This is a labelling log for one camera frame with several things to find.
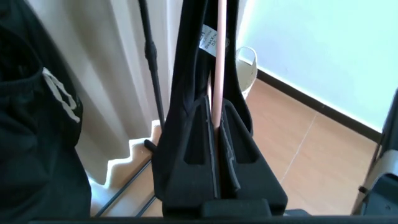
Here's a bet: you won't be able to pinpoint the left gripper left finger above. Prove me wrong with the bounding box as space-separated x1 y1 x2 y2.
163 95 220 217

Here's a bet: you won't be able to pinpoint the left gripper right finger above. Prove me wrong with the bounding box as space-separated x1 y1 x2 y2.
219 99 289 216

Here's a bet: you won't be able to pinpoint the black garment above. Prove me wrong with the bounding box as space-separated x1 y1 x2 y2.
151 0 254 203

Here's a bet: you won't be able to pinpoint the pink clothes hanger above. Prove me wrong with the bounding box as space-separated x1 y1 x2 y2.
207 0 228 128

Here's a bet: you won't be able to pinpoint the black shorts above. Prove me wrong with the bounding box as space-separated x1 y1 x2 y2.
0 0 92 220

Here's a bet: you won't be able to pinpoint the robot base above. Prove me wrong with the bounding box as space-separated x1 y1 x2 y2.
351 88 398 217

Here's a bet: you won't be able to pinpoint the white laundry basket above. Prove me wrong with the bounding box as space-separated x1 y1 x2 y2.
235 46 258 100

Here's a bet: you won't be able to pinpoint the black clothes rack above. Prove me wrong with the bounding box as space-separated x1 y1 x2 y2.
95 0 165 218

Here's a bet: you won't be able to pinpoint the beige curtain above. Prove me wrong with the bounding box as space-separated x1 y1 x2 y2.
26 0 184 186

